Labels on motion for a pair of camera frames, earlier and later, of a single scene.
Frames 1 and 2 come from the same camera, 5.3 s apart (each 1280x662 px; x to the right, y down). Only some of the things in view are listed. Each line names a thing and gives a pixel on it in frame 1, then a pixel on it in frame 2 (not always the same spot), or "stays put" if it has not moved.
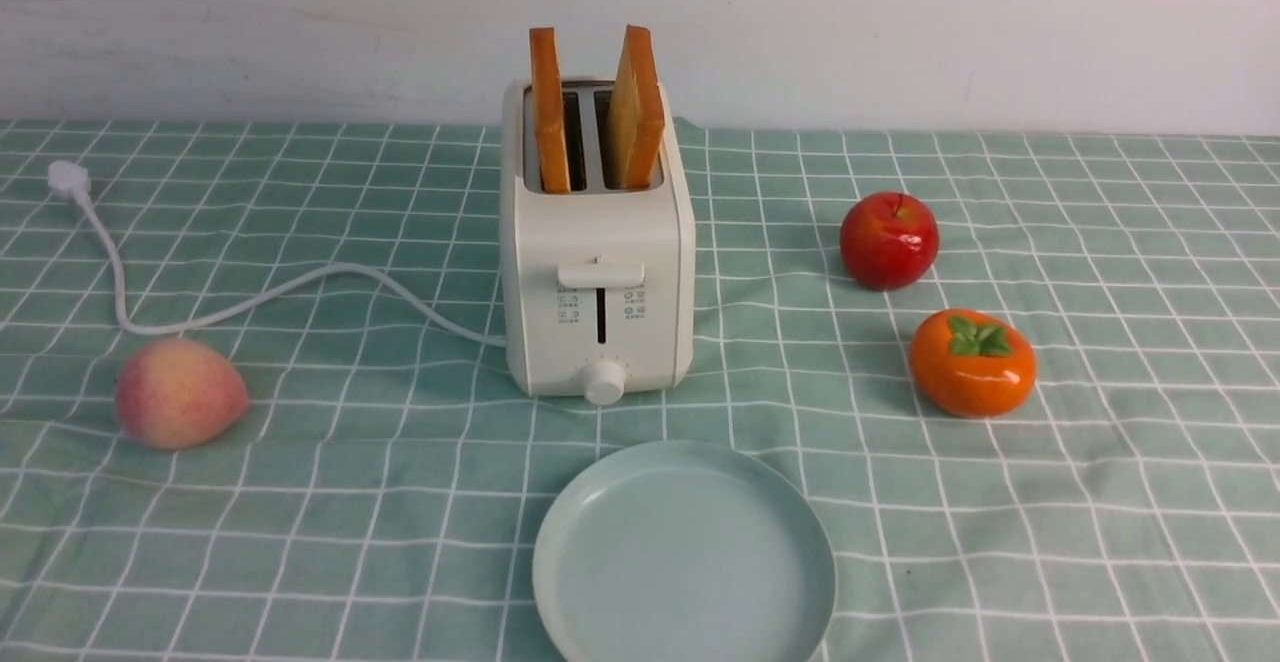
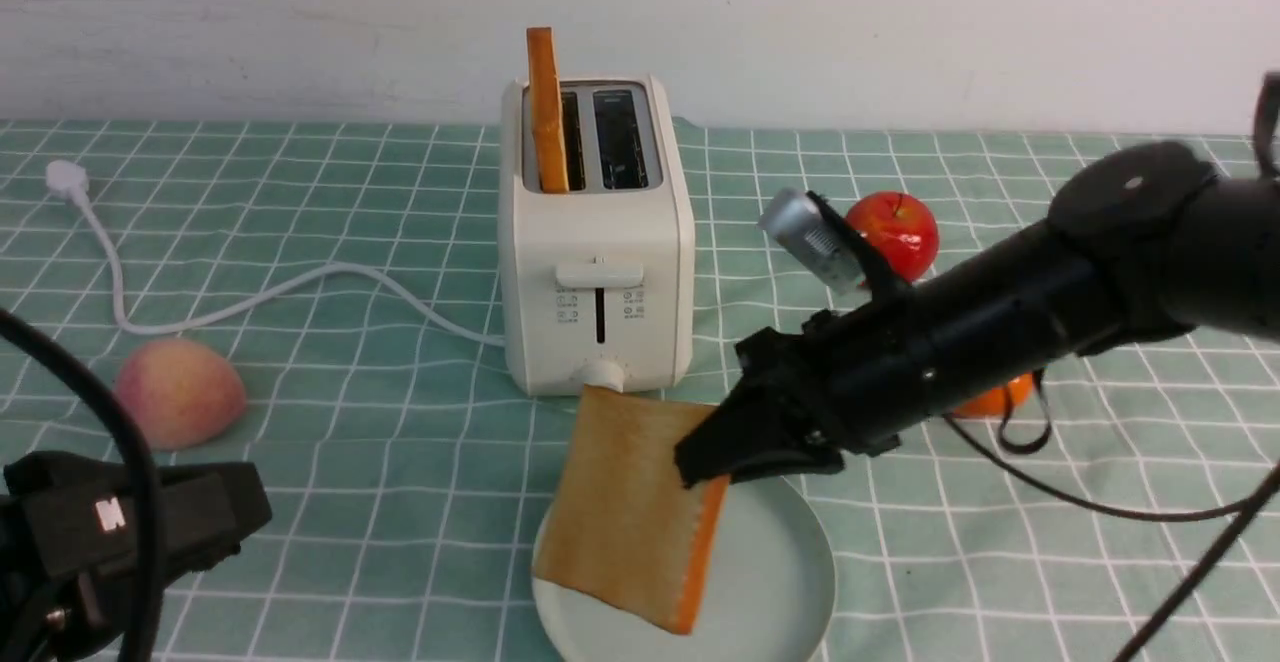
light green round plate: (683, 551) stays put
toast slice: (636, 120) to (619, 526)
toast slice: (548, 119) stays put
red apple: (889, 240) stays put
